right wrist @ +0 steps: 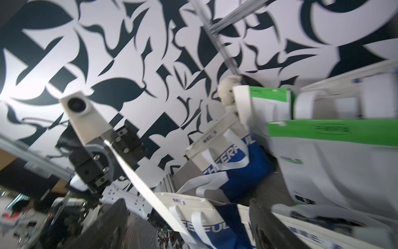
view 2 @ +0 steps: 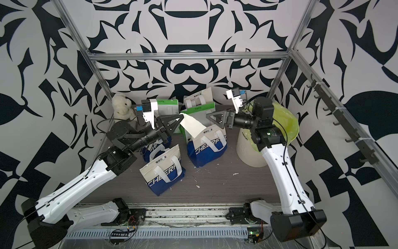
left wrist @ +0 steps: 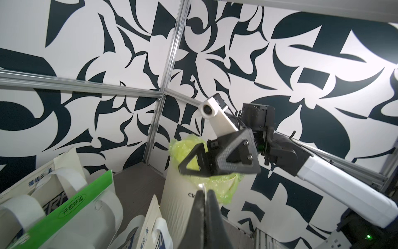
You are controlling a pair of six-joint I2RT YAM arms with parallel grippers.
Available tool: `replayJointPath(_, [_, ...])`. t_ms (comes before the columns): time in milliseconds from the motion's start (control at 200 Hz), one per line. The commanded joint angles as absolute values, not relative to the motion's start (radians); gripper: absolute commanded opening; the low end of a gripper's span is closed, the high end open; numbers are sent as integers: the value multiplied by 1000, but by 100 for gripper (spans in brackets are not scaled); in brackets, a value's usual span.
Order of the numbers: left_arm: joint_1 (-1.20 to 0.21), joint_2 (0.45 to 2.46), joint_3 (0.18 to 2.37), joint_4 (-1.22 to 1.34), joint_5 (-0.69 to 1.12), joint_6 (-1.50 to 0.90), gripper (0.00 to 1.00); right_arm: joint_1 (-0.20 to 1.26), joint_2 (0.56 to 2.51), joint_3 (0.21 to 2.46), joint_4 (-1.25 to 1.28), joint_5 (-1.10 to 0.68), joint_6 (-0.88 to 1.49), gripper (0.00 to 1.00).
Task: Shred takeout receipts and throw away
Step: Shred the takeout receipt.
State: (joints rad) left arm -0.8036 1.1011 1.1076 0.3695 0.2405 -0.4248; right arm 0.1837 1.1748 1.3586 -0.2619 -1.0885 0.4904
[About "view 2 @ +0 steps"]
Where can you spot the grey wall hook rail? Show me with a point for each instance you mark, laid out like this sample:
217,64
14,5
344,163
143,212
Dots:
346,121

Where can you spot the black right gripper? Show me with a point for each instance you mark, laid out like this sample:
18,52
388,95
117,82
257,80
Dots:
229,119

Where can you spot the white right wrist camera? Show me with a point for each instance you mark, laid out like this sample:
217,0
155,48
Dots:
235,95

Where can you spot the green plastic bin liner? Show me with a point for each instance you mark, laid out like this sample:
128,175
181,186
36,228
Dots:
283,118

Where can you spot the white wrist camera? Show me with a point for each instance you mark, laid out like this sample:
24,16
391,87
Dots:
235,95
147,109

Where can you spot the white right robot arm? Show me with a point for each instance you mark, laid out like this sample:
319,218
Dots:
298,218

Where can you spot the green white left takeout bag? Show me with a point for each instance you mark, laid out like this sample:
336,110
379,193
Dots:
167,107

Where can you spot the green white takeout bag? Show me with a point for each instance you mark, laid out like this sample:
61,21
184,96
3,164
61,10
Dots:
200,112
167,107

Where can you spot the blue white takeout bag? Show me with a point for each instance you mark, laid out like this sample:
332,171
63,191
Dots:
155,149
163,171
200,98
208,146

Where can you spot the blue white front takeout bag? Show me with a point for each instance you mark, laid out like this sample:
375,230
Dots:
163,171

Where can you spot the green white right takeout bag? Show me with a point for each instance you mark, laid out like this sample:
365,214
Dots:
200,112

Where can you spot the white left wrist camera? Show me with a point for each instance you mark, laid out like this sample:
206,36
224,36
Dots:
147,109

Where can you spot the white receipt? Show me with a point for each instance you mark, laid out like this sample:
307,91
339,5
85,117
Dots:
191,125

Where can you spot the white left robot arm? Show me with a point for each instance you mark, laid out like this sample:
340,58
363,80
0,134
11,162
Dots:
51,218

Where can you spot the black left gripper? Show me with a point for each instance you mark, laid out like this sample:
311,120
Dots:
159,125

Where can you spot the white plush bear toy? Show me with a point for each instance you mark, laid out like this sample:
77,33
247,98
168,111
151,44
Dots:
122,108

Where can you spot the cream ribbed trash bin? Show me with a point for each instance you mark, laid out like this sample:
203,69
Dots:
247,150

